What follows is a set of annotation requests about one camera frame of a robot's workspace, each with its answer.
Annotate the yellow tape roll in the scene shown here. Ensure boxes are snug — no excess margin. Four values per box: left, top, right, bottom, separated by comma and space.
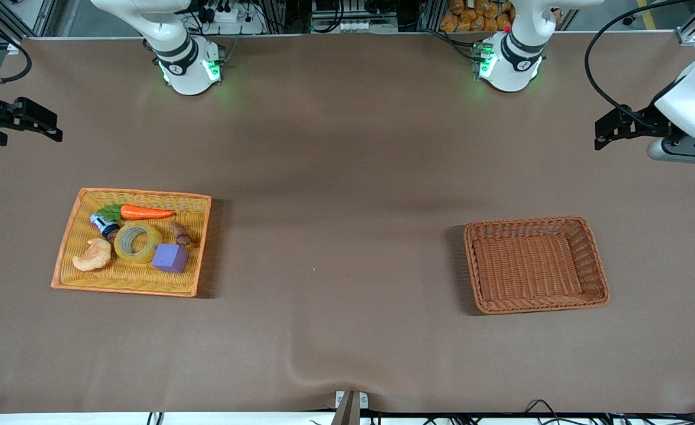
114, 222, 164, 264

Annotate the small blue battery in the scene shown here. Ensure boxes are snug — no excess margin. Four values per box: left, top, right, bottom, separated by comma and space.
90, 213, 123, 241

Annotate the orange toy carrot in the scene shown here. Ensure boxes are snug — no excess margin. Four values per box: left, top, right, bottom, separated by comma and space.
97, 204, 176, 222

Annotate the toy croissant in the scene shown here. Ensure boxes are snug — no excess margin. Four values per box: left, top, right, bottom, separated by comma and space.
72, 238, 113, 272

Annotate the brown wicker basket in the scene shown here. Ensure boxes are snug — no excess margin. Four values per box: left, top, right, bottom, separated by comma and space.
464, 216, 610, 315

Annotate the yellow wicker tray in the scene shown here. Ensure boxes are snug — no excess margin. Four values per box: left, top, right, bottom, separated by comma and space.
51, 188, 213, 298

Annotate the brown toy mushroom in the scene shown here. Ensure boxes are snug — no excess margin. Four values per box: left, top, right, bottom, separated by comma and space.
169, 221, 192, 247

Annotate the orange snack bags pile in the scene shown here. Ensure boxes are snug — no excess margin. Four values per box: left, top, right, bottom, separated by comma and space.
440, 0, 514, 34

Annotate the purple foam cube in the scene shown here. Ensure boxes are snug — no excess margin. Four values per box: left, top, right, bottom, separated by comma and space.
151, 243, 189, 274

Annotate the white power strip with plugs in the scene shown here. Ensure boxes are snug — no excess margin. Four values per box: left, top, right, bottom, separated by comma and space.
197, 0, 266, 35

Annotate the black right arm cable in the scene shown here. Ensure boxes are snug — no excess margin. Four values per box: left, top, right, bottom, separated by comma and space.
0, 17, 32, 84

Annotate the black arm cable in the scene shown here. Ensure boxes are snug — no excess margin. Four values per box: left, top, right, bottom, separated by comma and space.
0, 17, 32, 84
584, 0, 694, 122

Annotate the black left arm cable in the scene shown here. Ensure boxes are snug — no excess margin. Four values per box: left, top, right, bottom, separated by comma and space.
584, 0, 694, 122

